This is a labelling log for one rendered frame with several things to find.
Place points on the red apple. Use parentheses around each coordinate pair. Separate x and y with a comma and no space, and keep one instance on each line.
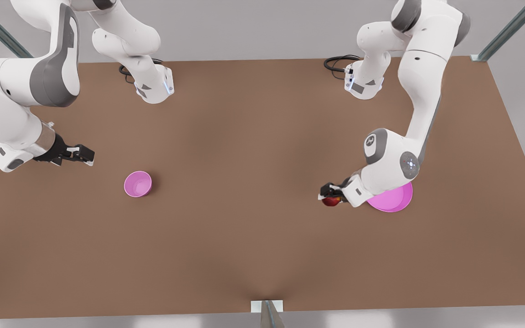
(332,201)

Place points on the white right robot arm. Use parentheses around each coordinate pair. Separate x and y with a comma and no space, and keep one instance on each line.
(12,114)

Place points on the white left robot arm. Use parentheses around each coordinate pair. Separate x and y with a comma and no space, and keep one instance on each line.
(422,82)

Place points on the pink plate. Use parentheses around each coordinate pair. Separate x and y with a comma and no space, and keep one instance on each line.
(394,198)

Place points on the pink bowl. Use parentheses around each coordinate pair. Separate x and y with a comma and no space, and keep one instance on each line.
(137,184)

